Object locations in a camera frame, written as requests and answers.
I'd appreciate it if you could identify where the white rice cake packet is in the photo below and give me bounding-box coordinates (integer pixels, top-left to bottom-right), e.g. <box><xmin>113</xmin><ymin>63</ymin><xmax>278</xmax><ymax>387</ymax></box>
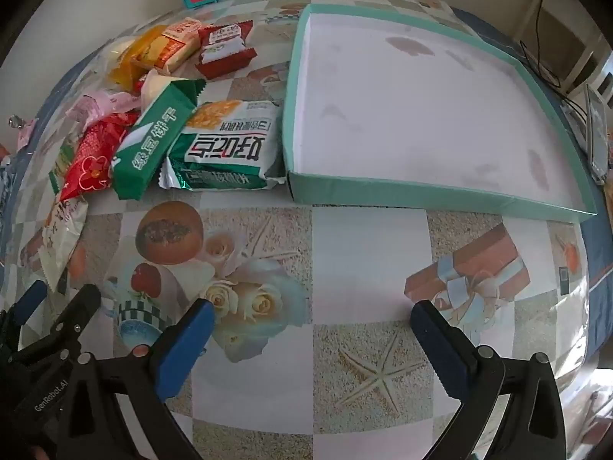
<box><xmin>38</xmin><ymin>196</ymin><xmax>89</xmax><ymax>289</ymax></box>

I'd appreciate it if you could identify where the red flower snack packet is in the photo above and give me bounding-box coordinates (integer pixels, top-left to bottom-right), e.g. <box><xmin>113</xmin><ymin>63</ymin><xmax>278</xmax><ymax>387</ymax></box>
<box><xmin>59</xmin><ymin>109</ymin><xmax>140</xmax><ymax>202</ymax></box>

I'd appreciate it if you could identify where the green yellow snack packet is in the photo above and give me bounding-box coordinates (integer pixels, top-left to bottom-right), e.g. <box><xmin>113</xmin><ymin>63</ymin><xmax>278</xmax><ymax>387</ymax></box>
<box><xmin>49</xmin><ymin>136</ymin><xmax>80</xmax><ymax>195</ymax></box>

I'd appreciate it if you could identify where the green mung bean cake packet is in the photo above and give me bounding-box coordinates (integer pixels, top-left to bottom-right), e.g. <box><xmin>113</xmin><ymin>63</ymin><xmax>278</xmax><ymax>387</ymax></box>
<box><xmin>111</xmin><ymin>79</ymin><xmax>206</xmax><ymax>200</ymax></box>

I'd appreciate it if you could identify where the pink snack packet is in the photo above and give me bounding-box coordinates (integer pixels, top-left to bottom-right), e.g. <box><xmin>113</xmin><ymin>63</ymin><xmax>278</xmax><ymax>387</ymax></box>
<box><xmin>67</xmin><ymin>89</ymin><xmax>141</xmax><ymax>128</ymax></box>

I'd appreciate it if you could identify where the green white cracker packet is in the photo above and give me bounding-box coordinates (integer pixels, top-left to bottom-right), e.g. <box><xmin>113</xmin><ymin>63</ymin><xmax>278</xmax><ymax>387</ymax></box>
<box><xmin>158</xmin><ymin>100</ymin><xmax>286</xmax><ymax>191</ymax></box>

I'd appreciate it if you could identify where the yellow transparent cake packet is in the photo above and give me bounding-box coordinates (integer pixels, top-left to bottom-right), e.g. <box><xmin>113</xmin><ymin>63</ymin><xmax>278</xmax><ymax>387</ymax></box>
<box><xmin>107</xmin><ymin>25</ymin><xmax>166</xmax><ymax>92</ymax></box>

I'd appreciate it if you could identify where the pale yellow jelly cup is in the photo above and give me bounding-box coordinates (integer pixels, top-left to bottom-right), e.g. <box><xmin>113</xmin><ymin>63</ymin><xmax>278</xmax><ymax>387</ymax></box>
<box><xmin>139</xmin><ymin>70</ymin><xmax>183</xmax><ymax>112</ymax></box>

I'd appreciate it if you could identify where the orange swiss roll packet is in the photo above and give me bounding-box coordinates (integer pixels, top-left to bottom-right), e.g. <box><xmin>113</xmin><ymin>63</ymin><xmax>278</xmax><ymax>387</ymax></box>
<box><xmin>131</xmin><ymin>18</ymin><xmax>203</xmax><ymax>75</ymax></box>

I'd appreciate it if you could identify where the red milk biscuit packet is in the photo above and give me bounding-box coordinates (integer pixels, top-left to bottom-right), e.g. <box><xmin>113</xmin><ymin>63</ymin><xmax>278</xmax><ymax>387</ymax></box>
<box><xmin>197</xmin><ymin>20</ymin><xmax>257</xmax><ymax>80</ymax></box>

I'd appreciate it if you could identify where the clear round bun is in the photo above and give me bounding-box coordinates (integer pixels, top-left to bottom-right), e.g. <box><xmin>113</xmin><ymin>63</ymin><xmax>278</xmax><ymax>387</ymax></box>
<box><xmin>99</xmin><ymin>38</ymin><xmax>135</xmax><ymax>71</ymax></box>

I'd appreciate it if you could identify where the checkered printed tablecloth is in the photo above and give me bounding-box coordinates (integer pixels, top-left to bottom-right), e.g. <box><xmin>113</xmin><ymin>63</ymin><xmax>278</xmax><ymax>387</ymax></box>
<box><xmin>1</xmin><ymin>0</ymin><xmax>612</xmax><ymax>459</ymax></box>

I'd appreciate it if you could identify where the small pink sachet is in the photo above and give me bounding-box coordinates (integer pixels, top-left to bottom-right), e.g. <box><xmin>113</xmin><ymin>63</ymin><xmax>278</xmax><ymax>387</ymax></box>
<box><xmin>16</xmin><ymin>118</ymin><xmax>38</xmax><ymax>151</ymax></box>

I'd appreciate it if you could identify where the tablet device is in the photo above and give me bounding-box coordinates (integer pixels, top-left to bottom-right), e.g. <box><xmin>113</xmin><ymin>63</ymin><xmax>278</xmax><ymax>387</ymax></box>
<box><xmin>585</xmin><ymin>85</ymin><xmax>609</xmax><ymax>186</ymax></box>

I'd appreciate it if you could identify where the teal shallow box tray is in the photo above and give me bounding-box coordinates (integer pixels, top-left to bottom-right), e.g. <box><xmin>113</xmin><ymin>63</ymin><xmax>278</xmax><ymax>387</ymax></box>
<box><xmin>283</xmin><ymin>4</ymin><xmax>597</xmax><ymax>222</ymax></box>

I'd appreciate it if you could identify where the white shelf cabinet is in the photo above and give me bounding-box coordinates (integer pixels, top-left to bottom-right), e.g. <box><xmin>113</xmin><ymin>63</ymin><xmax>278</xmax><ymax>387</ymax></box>
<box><xmin>513</xmin><ymin>0</ymin><xmax>612</xmax><ymax>106</ymax></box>

